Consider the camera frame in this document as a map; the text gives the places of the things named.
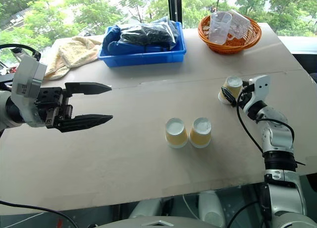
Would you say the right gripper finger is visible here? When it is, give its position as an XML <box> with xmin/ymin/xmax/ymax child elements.
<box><xmin>220</xmin><ymin>86</ymin><xmax>237</xmax><ymax>107</ymax></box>

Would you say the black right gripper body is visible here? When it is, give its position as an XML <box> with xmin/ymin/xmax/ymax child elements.
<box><xmin>235</xmin><ymin>80</ymin><xmax>256</xmax><ymax>107</ymax></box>

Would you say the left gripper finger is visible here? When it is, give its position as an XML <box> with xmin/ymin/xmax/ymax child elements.
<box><xmin>56</xmin><ymin>114</ymin><xmax>114</xmax><ymax>133</ymax></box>
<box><xmin>64</xmin><ymin>82</ymin><xmax>113</xmax><ymax>98</ymax></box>

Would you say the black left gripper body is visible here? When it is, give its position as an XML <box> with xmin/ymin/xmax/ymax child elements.
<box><xmin>34</xmin><ymin>86</ymin><xmax>74</xmax><ymax>130</ymax></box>

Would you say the yellow white paper cup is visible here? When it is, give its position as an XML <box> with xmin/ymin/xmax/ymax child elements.
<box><xmin>217</xmin><ymin>75</ymin><xmax>244</xmax><ymax>105</ymax></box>
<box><xmin>165</xmin><ymin>117</ymin><xmax>189</xmax><ymax>149</ymax></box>
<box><xmin>189</xmin><ymin>116</ymin><xmax>212</xmax><ymax>149</ymax></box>

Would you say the beige towel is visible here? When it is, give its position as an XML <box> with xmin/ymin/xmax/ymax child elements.
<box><xmin>44</xmin><ymin>36</ymin><xmax>103</xmax><ymax>81</ymax></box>

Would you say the orange woven basket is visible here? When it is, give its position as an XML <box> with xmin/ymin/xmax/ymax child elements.
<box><xmin>197</xmin><ymin>13</ymin><xmax>263</xmax><ymax>56</ymax></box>

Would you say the blue plastic bag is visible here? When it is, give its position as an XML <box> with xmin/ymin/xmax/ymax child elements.
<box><xmin>102</xmin><ymin>24</ymin><xmax>124</xmax><ymax>57</ymax></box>

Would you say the blue plastic bin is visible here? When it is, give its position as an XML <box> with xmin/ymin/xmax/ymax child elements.
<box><xmin>97</xmin><ymin>21</ymin><xmax>187</xmax><ymax>68</ymax></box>

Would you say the dark furniture beside table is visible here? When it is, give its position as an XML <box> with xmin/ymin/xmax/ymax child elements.
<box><xmin>291</xmin><ymin>53</ymin><xmax>317</xmax><ymax>85</ymax></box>

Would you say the clear plastic measuring cup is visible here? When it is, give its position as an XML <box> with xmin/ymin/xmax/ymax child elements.
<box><xmin>208</xmin><ymin>11</ymin><xmax>234</xmax><ymax>46</ymax></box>
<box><xmin>226</xmin><ymin>9</ymin><xmax>251</xmax><ymax>41</ymax></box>

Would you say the clear bag of dark contents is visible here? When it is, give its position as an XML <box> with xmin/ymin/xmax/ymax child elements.
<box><xmin>118</xmin><ymin>16</ymin><xmax>179</xmax><ymax>52</ymax></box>

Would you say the pale rounded shape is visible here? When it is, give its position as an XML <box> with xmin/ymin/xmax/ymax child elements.
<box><xmin>128</xmin><ymin>198</ymin><xmax>163</xmax><ymax>219</ymax></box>

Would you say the silver robot torso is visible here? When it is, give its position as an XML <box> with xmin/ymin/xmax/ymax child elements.
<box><xmin>95</xmin><ymin>214</ymin><xmax>225</xmax><ymax>228</ymax></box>

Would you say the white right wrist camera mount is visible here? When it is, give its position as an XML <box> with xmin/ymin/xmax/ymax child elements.
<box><xmin>243</xmin><ymin>74</ymin><xmax>271</xmax><ymax>114</ymax></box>

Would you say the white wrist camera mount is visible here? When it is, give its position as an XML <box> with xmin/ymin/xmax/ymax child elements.
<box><xmin>10</xmin><ymin>55</ymin><xmax>48</xmax><ymax>128</ymax></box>
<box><xmin>243</xmin><ymin>74</ymin><xmax>271</xmax><ymax>114</ymax></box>

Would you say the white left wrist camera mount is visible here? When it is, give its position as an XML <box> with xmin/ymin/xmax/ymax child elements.
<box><xmin>10</xmin><ymin>55</ymin><xmax>48</xmax><ymax>128</ymax></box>

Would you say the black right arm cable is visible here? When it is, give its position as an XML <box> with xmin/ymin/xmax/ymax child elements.
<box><xmin>236</xmin><ymin>90</ymin><xmax>296</xmax><ymax>155</ymax></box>

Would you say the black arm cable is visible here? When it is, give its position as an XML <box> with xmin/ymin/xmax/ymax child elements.
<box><xmin>0</xmin><ymin>43</ymin><xmax>42</xmax><ymax>60</ymax></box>
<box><xmin>236</xmin><ymin>90</ymin><xmax>296</xmax><ymax>155</ymax></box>

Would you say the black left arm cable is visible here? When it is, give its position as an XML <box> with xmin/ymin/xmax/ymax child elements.
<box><xmin>0</xmin><ymin>43</ymin><xmax>42</xmax><ymax>60</ymax></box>

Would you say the black floor cable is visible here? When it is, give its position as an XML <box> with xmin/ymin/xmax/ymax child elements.
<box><xmin>0</xmin><ymin>200</ymin><xmax>79</xmax><ymax>228</ymax></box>

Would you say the black window frame post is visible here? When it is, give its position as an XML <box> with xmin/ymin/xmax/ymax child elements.
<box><xmin>167</xmin><ymin>0</ymin><xmax>183</xmax><ymax>23</ymax></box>

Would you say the thin white cable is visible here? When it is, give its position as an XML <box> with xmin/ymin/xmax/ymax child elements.
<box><xmin>182</xmin><ymin>194</ymin><xmax>200</xmax><ymax>221</ymax></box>

